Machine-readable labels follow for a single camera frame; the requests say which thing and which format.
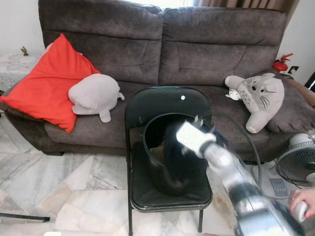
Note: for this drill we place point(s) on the person's hand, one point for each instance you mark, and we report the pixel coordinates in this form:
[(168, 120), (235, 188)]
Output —
[(306, 197)]

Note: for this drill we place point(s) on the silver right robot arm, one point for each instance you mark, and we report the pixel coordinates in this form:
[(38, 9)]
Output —
[(231, 169)]

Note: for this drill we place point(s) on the white floor fan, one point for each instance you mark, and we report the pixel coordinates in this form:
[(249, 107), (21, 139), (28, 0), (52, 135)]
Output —
[(298, 167)]

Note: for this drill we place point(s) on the black metal floor bar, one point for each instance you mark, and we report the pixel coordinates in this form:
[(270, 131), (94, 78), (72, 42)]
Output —
[(24, 217)]

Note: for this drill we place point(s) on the grey totoro plush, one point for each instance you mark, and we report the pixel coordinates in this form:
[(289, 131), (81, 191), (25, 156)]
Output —
[(261, 98)]

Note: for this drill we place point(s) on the red cushion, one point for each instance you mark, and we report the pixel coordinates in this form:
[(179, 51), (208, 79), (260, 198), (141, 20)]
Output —
[(47, 88)]

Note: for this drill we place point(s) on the side table with lace cloth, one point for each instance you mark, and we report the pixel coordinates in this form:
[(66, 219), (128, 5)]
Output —
[(17, 71)]

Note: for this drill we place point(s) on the red fire extinguisher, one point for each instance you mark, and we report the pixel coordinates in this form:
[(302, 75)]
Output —
[(279, 65)]

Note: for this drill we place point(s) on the grey seal plush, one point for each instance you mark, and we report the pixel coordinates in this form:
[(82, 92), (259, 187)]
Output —
[(96, 94)]

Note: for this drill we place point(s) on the black plastic bin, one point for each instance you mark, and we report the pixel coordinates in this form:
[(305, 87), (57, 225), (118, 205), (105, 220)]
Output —
[(160, 177)]

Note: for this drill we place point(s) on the small brass figurine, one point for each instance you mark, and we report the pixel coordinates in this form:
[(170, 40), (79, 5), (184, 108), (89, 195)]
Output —
[(25, 51)]

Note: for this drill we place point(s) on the black folding chair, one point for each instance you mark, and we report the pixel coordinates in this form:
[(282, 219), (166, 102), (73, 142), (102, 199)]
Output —
[(155, 100)]

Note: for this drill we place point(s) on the dark brown fabric sofa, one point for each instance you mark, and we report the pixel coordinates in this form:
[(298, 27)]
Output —
[(118, 54)]

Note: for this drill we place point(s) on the brown curtain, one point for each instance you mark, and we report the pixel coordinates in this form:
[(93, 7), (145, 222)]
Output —
[(246, 5)]

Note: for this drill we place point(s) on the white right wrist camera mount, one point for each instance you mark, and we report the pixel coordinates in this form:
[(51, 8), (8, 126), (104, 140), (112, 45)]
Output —
[(194, 137)]

